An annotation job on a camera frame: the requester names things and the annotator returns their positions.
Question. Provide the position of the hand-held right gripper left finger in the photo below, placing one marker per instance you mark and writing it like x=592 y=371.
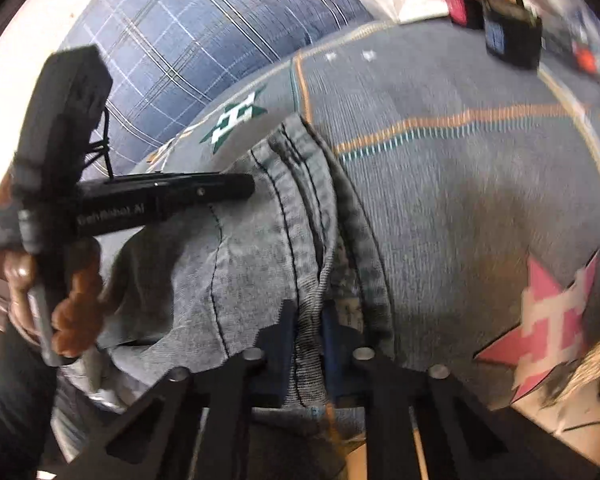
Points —
x=280 y=360

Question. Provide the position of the person's left hand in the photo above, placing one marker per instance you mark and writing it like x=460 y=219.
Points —
x=82 y=300

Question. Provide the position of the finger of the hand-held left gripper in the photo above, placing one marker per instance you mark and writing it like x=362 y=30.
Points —
x=210 y=189

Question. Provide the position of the blue plaid pillow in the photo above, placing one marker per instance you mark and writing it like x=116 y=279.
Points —
x=190 y=35

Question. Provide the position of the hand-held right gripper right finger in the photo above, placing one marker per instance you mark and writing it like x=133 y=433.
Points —
x=342 y=360

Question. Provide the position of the grey star-print bedsheet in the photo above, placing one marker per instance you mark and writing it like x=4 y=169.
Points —
x=455 y=185

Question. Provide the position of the grey denim pants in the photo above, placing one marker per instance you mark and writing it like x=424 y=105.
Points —
x=260 y=220

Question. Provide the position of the dark box with pink label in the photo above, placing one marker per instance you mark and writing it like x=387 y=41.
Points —
x=462 y=7

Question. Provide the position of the tan fuzzy cloth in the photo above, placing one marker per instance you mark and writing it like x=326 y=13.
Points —
x=590 y=370

